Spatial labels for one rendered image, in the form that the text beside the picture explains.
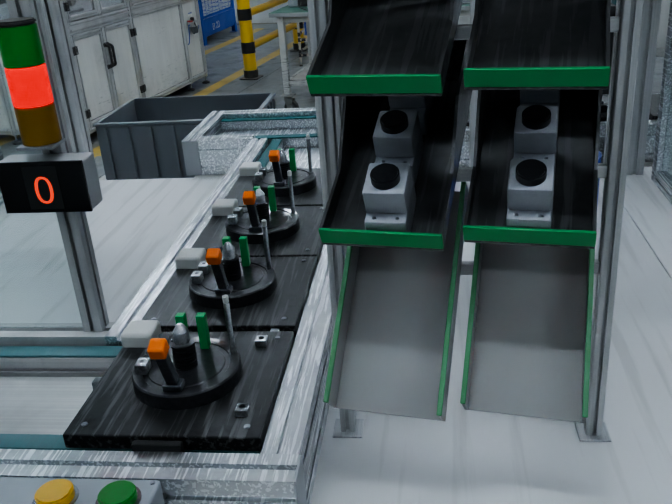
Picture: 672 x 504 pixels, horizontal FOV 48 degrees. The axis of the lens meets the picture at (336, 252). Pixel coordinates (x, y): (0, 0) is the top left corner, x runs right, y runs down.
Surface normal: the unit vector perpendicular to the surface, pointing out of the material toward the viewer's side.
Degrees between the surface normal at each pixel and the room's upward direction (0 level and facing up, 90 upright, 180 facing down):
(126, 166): 90
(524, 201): 115
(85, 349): 0
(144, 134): 90
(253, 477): 0
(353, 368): 45
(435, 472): 0
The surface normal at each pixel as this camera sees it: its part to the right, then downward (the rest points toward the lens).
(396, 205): -0.19, 0.76
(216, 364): -0.07, -0.91
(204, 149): -0.11, 0.42
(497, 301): -0.25, -0.35
